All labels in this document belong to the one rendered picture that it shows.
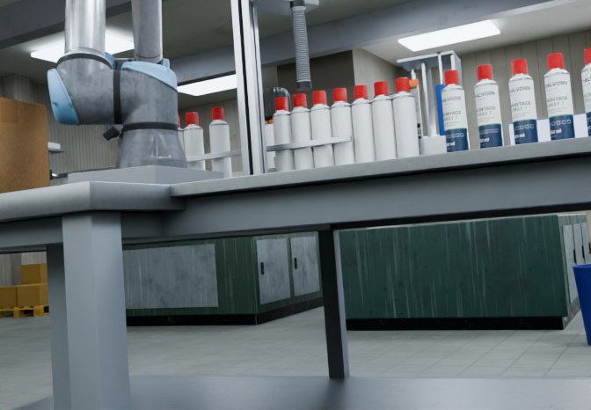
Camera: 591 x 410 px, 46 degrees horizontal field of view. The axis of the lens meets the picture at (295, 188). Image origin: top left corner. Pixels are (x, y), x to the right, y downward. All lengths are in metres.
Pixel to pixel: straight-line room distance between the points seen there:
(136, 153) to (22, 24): 6.24
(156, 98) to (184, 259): 5.01
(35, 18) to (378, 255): 4.25
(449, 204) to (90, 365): 0.56
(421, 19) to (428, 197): 7.21
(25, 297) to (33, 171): 7.59
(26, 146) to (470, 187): 1.19
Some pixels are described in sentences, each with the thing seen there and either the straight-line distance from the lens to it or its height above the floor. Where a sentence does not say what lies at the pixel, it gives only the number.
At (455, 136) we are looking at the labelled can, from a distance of 1.60.
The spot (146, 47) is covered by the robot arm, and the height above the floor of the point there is 1.26.
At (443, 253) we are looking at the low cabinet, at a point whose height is 0.54.
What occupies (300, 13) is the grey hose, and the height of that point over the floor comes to 1.25.
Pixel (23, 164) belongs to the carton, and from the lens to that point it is 1.83.
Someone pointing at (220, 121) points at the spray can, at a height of 1.05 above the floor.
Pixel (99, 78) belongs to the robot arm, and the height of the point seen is 1.09.
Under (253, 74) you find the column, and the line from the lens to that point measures 1.62.
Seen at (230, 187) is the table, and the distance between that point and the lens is 1.07.
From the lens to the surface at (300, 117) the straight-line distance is 1.70.
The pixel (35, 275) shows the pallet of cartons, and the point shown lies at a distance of 9.93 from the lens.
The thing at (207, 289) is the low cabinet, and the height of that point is 0.33.
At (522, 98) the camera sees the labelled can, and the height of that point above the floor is 1.00.
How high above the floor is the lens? 0.73
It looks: 4 degrees up
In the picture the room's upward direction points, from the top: 4 degrees counter-clockwise
